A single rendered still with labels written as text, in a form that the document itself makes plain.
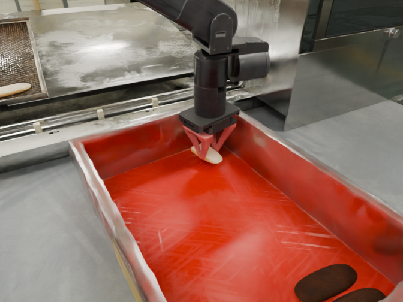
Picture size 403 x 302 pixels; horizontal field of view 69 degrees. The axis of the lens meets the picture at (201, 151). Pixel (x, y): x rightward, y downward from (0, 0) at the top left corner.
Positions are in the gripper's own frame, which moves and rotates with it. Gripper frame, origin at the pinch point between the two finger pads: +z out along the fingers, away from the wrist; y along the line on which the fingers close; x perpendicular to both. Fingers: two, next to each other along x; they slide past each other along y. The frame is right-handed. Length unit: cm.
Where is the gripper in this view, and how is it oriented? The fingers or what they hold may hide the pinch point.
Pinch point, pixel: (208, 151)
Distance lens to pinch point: 59.5
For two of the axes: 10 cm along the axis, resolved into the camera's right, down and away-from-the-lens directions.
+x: -6.7, -4.4, 6.0
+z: -0.1, 8.1, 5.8
